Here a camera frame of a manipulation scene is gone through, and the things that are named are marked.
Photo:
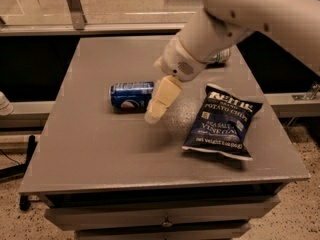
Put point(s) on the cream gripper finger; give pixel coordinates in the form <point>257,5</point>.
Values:
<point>164,94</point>
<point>158,64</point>

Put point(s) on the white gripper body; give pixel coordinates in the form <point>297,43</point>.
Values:
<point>177,61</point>

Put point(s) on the blue pepsi can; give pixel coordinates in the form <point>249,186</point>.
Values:
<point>131,95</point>

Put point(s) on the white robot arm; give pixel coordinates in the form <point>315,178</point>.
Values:
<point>220,24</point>

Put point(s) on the white green soda can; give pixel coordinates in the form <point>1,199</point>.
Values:
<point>221,57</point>

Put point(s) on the blue potato chips bag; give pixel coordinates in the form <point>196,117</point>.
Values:
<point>221,124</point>

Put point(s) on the grey drawer cabinet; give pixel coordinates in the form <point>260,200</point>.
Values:
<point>112,176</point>

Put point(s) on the metal drawer lock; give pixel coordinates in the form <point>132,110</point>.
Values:
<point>167,223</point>

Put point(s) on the metal railing bar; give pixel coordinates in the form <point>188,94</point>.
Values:
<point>89,29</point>

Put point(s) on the white object at left edge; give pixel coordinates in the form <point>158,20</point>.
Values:
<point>6,108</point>

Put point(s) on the black stand leg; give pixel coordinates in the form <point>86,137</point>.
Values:
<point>19,170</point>

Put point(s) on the left metal railing bracket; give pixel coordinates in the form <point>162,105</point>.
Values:
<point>77,14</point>

